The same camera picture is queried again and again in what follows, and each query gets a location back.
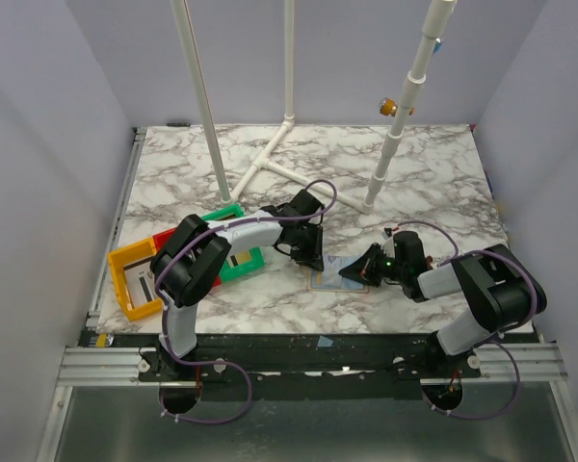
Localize white PVC pipe frame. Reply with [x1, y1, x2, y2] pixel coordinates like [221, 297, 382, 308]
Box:
[171, 0, 459, 216]

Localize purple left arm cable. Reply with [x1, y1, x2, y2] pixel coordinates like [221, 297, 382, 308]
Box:
[154, 180, 338, 424]

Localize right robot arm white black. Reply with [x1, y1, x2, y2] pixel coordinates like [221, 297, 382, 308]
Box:
[339, 231, 547, 377]

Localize silver card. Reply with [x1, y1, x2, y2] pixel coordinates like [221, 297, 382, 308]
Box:
[320, 255, 358, 288]

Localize green plastic bin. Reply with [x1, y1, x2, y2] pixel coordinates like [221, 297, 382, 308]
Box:
[202, 204, 265, 286]

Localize beige card holder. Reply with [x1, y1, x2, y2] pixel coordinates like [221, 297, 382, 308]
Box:
[306, 255, 369, 294]

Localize gold credit card in bin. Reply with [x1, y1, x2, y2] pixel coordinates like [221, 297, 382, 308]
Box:
[227, 250, 252, 268]

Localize orange knob on pipe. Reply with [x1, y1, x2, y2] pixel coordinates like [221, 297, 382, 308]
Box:
[379, 97, 398, 117]

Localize red plastic bin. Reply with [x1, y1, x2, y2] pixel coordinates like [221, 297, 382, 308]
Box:
[152, 228, 223, 290]

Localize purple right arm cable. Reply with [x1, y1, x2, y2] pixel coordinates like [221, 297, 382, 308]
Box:
[384, 219, 545, 419]

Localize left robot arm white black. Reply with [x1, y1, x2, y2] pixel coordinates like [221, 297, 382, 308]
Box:
[150, 189, 325, 380]

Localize yellow plastic bin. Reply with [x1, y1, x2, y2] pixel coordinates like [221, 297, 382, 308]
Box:
[107, 238, 163, 321]

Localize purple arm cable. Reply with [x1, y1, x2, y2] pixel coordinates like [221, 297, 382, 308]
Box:
[384, 219, 545, 419]
[154, 180, 338, 424]

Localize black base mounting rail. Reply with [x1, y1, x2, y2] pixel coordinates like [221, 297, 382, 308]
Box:
[139, 334, 480, 401]

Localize aluminium extrusion rail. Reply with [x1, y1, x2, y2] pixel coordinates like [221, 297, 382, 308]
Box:
[57, 127, 147, 388]

